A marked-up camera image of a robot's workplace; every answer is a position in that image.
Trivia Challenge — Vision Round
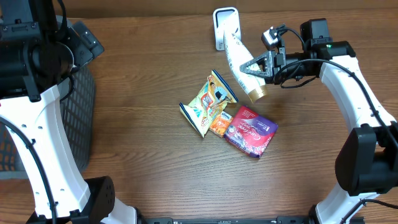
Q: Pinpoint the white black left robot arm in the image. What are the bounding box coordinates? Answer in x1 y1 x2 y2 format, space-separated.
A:
1 1 139 224

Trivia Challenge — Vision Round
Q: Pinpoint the orange tissue packet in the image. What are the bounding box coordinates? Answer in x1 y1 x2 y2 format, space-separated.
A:
210 111 233 138

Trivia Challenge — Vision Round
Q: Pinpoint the gray plastic shopping basket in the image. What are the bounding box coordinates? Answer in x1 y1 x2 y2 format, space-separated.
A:
0 15 96 180

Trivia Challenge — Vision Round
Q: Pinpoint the white barcode scanner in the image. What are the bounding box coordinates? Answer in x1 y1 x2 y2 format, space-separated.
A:
213 7 241 51

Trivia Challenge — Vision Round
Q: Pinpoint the red purple pad package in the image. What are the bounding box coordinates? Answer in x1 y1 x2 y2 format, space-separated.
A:
224 106 278 158

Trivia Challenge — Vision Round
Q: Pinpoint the yellow snack bag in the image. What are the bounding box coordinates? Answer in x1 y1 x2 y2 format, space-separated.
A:
179 70 238 137

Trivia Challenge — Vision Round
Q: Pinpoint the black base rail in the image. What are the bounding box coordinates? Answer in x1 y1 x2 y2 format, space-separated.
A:
138 216 310 224

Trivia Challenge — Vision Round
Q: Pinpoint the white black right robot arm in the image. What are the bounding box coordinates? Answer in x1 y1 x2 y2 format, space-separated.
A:
239 18 397 223

